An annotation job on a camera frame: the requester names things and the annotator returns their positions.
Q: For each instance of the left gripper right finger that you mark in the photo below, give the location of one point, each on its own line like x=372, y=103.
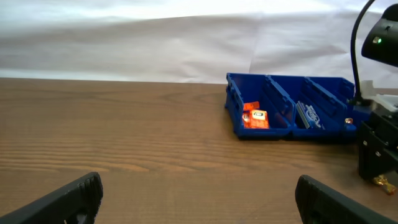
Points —
x=329, y=205

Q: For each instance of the orange candy box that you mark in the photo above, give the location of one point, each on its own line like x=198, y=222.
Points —
x=251, y=106
x=245, y=120
x=259, y=122

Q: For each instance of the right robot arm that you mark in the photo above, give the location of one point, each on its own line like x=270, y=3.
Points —
x=382, y=46

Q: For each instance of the gold candy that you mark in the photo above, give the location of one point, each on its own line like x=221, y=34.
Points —
x=349, y=120
x=385, y=185

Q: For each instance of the blue candy pack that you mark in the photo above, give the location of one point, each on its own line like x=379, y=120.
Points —
x=311, y=115

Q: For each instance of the blue tray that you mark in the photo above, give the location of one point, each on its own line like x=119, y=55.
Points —
x=258, y=90

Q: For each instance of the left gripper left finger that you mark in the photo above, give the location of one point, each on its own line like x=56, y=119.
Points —
x=68, y=202

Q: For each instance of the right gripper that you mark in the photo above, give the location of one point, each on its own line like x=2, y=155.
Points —
x=377, y=146

